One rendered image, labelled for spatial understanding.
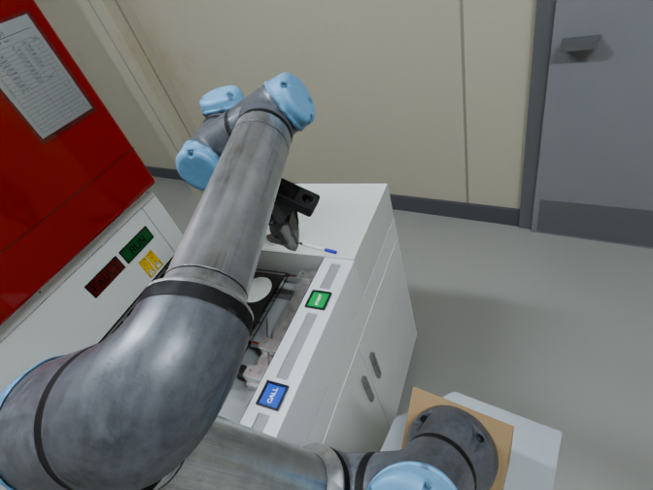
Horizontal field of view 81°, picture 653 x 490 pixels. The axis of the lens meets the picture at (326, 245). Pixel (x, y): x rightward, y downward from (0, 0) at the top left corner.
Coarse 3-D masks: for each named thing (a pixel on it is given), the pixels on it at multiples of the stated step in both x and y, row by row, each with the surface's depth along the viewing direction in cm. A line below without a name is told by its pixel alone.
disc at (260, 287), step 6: (258, 282) 118; (264, 282) 117; (270, 282) 116; (252, 288) 117; (258, 288) 116; (264, 288) 115; (270, 288) 115; (252, 294) 115; (258, 294) 114; (264, 294) 113; (252, 300) 113
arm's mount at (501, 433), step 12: (420, 396) 70; (432, 396) 69; (420, 408) 70; (468, 408) 66; (408, 420) 71; (480, 420) 64; (492, 420) 64; (492, 432) 63; (504, 432) 62; (504, 444) 62; (504, 456) 62; (504, 468) 62; (504, 480) 69
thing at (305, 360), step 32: (320, 288) 101; (352, 288) 105; (320, 320) 93; (352, 320) 107; (288, 352) 89; (320, 352) 90; (288, 384) 83; (320, 384) 91; (256, 416) 79; (288, 416) 79
